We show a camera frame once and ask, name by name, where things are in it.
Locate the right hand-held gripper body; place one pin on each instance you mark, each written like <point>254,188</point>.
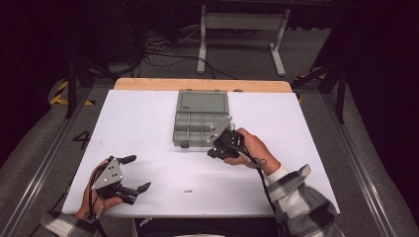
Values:
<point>230,141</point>

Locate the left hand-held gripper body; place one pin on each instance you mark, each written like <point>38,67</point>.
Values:
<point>108,176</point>

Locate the grey plastic compartment box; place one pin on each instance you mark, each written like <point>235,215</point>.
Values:
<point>194,123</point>

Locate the small metal screw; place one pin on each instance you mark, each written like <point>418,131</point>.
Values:
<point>188,191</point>

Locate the person's right hand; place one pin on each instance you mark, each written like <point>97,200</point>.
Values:
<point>258,151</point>

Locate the person's left hand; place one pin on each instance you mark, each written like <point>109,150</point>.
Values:
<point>85,202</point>

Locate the white table cover board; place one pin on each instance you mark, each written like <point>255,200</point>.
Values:
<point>138,115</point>

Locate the person's white clothing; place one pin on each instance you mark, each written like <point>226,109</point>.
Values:
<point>194,235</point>

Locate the black panel with white print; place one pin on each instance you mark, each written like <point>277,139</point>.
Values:
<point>204,226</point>

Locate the wooden table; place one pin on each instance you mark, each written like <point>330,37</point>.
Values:
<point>148,85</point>

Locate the black tripod stand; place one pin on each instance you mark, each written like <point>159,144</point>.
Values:
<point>71,85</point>
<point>341,89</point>

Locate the yellow black floor tape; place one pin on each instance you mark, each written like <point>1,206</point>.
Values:
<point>61,94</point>

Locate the metal floor rail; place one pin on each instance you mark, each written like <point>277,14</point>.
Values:
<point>359,171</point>
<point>42,171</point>

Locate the white metal stand frame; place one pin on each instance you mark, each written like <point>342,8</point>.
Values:
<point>242,21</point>

